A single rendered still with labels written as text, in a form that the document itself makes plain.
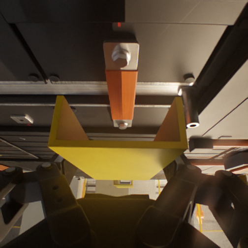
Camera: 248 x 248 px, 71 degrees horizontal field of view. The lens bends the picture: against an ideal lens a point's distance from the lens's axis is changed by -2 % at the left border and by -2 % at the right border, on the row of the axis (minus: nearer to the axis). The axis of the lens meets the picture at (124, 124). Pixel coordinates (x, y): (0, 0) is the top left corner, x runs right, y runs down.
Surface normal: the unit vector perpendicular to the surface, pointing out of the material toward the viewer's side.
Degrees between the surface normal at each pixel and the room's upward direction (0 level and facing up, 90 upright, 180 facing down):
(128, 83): 0
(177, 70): 0
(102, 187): 90
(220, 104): 0
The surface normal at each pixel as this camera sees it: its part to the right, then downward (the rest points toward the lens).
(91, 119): -0.01, 0.92
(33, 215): 0.00, -0.39
